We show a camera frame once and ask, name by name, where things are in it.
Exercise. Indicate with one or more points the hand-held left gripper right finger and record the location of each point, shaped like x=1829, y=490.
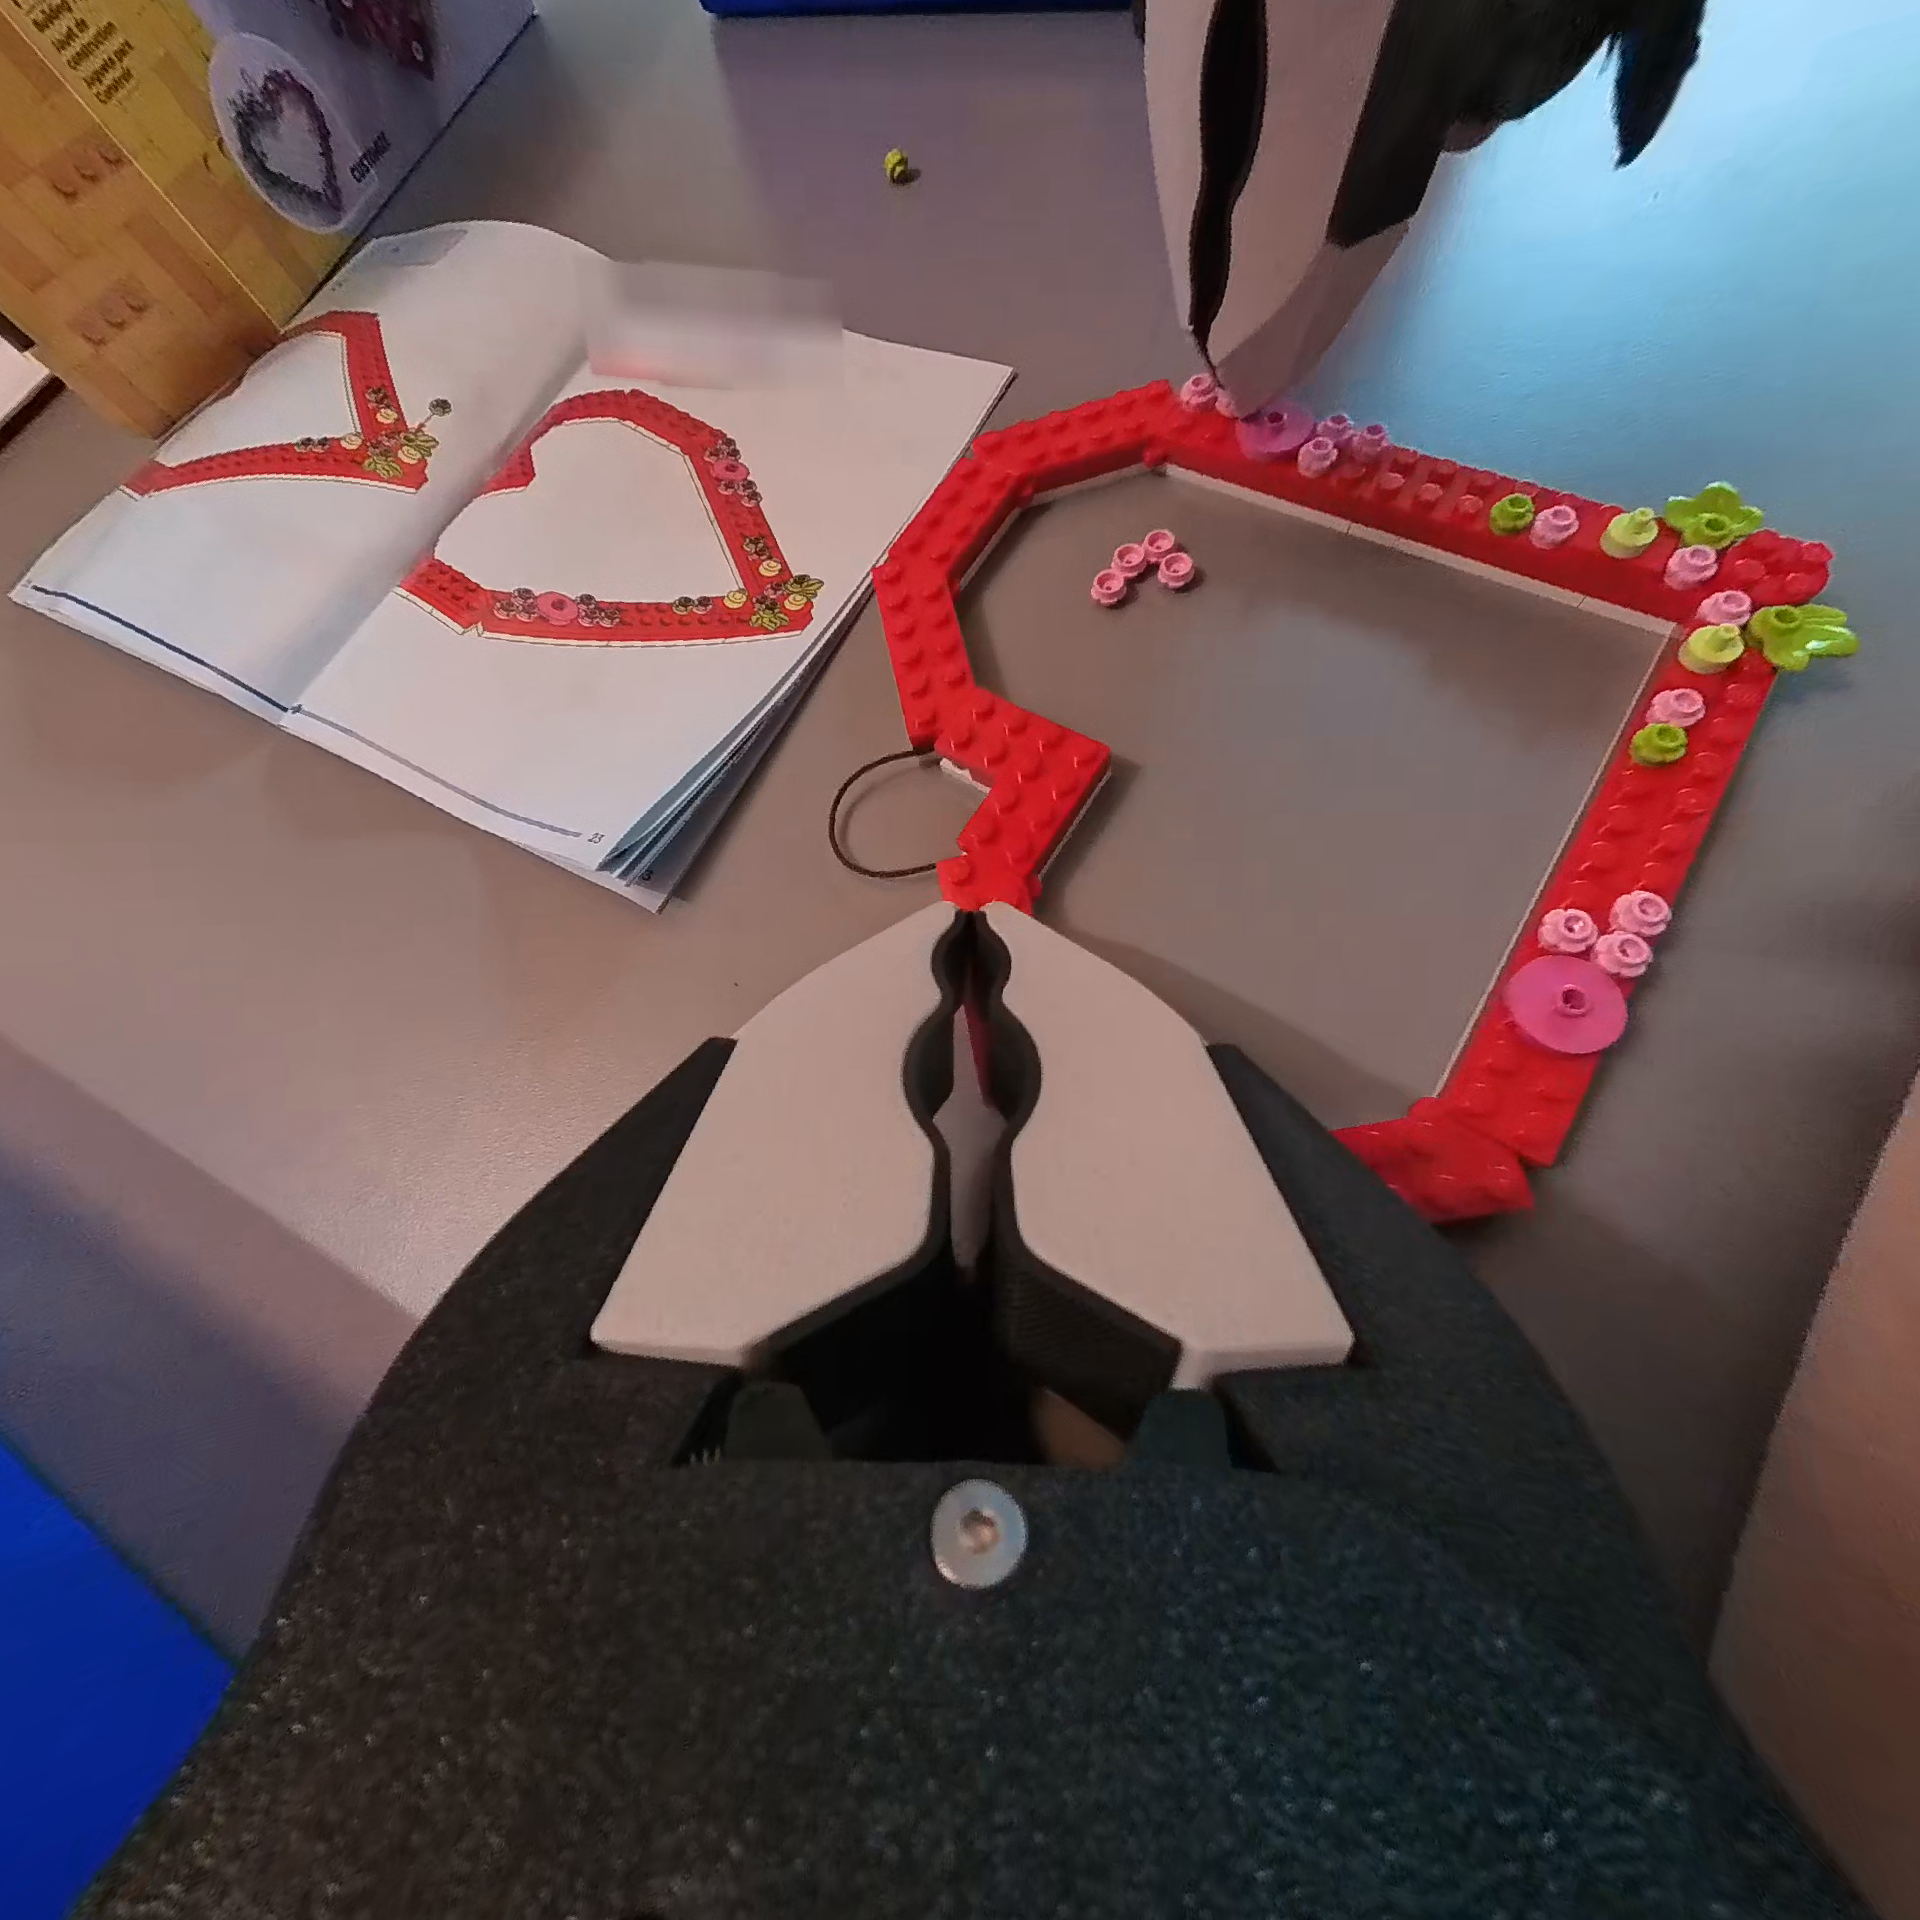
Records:
x=1172, y=1184

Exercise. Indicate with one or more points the group of pink flower studs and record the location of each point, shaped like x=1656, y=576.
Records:
x=1639, y=910

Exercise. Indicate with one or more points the open instruction booklet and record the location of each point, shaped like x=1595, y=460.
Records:
x=451, y=704

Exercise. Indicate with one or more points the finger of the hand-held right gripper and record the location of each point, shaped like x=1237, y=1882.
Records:
x=1172, y=119
x=1291, y=300

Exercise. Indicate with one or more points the grey desk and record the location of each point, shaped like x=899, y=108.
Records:
x=1350, y=781

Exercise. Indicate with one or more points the red brick heart frame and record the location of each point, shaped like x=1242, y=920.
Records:
x=1037, y=758

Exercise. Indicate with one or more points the yellow and lilac toy box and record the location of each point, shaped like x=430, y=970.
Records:
x=135, y=255

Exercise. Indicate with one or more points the person's beige sweatshirt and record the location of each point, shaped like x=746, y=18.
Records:
x=1846, y=1501

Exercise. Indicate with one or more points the lime green leaf piece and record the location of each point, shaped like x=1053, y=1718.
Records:
x=1715, y=517
x=1804, y=630

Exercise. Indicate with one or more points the lime green flower stud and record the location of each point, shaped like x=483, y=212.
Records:
x=1630, y=531
x=1710, y=648
x=1512, y=514
x=1658, y=744

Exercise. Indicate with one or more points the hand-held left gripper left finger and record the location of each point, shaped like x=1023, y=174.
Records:
x=780, y=1171

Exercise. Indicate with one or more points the blue plastic bin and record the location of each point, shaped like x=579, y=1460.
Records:
x=90, y=1724
x=901, y=6

